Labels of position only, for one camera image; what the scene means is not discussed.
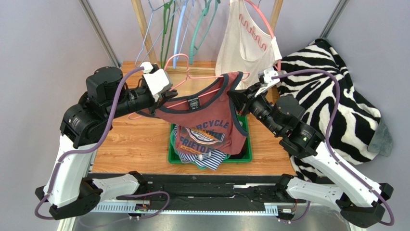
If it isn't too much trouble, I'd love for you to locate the thin pink wire hanger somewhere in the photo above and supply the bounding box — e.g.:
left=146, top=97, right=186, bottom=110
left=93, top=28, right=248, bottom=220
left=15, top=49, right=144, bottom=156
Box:
left=128, top=53, right=251, bottom=121

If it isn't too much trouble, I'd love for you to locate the maroon tank top dark trim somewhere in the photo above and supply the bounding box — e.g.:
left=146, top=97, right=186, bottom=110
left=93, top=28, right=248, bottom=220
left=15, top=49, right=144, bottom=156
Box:
left=153, top=72, right=248, bottom=155

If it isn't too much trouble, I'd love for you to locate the teal plastic hanger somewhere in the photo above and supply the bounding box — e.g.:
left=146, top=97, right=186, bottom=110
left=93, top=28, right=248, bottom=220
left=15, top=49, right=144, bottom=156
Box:
left=189, top=0, right=221, bottom=65

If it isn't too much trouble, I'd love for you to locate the navy tank top maroon trim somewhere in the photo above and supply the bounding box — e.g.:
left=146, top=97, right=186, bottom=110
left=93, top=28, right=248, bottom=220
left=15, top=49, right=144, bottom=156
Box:
left=228, top=142, right=249, bottom=160

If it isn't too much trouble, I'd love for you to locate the blue white striped tank top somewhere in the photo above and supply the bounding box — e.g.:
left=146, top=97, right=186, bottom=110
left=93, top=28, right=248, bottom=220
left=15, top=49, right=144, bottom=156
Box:
left=173, top=125, right=228, bottom=171

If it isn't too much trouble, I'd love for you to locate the green plastic hanger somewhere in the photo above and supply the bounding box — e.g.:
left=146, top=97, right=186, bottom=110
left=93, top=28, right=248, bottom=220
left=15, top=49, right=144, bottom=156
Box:
left=160, top=0, right=177, bottom=68

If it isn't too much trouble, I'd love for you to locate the light blue plastic hanger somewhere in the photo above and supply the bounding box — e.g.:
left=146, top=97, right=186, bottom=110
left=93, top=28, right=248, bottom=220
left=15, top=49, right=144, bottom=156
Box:
left=172, top=0, right=195, bottom=69

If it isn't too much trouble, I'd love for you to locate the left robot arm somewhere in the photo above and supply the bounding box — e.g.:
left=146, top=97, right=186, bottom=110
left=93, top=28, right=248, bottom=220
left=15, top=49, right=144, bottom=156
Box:
left=35, top=62, right=177, bottom=220

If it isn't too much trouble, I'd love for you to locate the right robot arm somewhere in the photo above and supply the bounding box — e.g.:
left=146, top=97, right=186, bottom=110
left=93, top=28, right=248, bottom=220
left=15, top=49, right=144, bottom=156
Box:
left=228, top=84, right=393, bottom=228

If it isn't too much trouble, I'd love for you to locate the pink plastic hanger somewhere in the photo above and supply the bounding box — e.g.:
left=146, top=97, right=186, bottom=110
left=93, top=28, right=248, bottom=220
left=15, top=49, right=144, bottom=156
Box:
left=245, top=0, right=281, bottom=71

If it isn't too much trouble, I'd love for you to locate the wooden clothes rack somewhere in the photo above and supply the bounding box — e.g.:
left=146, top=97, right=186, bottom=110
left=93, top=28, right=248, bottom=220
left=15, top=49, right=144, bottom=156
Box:
left=131, top=0, right=283, bottom=69

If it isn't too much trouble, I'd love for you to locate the green plastic tray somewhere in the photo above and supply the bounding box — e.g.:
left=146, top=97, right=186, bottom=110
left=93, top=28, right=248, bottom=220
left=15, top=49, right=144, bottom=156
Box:
left=168, top=115, right=253, bottom=164

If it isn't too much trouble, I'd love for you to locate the zebra print blanket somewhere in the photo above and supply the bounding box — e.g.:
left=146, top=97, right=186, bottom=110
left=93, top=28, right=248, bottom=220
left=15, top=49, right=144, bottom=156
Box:
left=277, top=38, right=393, bottom=165

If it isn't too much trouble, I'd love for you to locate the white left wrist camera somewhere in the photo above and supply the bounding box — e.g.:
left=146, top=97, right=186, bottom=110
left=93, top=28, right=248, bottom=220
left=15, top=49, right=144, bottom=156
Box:
left=140, top=62, right=172, bottom=102

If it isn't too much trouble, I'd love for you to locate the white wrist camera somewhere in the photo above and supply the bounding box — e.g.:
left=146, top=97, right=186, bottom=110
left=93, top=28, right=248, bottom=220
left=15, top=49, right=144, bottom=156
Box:
left=140, top=62, right=172, bottom=102
left=255, top=67, right=284, bottom=96

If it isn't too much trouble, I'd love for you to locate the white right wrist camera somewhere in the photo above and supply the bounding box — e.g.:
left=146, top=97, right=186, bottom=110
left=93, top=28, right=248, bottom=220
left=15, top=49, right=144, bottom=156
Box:
left=255, top=67, right=284, bottom=96

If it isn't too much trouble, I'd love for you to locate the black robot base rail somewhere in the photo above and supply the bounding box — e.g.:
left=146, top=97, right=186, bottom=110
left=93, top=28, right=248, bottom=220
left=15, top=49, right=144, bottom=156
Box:
left=94, top=174, right=306, bottom=216

